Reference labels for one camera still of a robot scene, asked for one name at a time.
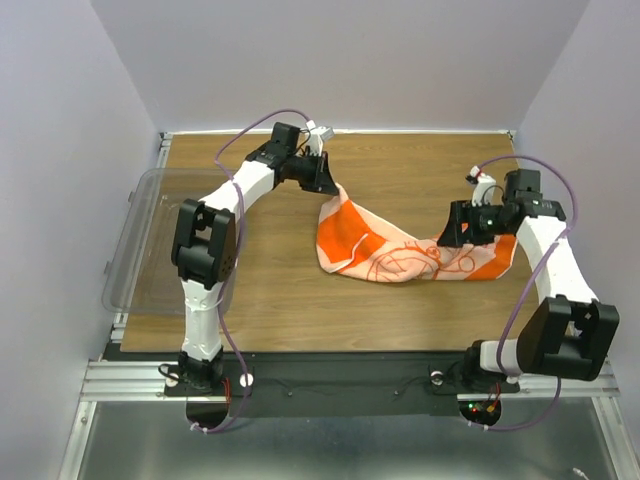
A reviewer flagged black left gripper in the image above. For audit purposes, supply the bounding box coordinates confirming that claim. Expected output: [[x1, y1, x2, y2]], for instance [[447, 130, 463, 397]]
[[285, 149, 337, 194]]

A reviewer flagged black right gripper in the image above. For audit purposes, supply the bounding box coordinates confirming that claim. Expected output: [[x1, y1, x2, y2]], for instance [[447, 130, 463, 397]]
[[435, 198, 513, 247]]

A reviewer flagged orange white cartoon towel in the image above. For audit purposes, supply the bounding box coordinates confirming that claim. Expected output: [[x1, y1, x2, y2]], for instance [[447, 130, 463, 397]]
[[316, 187, 517, 283]]

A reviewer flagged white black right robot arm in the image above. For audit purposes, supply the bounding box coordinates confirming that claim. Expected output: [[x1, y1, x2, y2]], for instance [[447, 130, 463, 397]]
[[437, 166, 620, 390]]

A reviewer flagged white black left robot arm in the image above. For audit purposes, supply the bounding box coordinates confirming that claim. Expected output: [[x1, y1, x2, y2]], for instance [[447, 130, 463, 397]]
[[171, 120, 338, 394]]

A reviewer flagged clear plastic bin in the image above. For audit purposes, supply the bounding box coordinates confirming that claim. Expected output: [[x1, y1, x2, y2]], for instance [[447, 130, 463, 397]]
[[102, 168, 227, 317]]

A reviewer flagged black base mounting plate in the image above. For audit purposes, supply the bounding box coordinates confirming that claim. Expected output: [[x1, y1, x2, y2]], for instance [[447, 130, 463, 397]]
[[158, 351, 519, 418]]

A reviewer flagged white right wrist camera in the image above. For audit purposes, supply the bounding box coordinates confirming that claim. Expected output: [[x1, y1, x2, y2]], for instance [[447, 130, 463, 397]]
[[466, 166, 496, 207]]

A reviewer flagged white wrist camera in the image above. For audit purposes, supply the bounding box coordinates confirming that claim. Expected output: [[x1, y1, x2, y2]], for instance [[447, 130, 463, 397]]
[[466, 166, 496, 207], [305, 120, 335, 156]]

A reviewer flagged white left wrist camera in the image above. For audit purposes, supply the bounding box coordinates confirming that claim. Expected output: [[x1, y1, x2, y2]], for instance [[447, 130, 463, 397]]
[[305, 120, 335, 156]]

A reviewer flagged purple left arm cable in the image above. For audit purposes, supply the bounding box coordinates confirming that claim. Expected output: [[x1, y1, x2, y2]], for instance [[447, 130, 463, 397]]
[[188, 108, 314, 435]]

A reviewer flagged aluminium frame rail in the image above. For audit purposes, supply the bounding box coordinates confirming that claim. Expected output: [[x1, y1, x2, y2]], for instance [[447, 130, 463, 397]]
[[80, 361, 620, 402]]

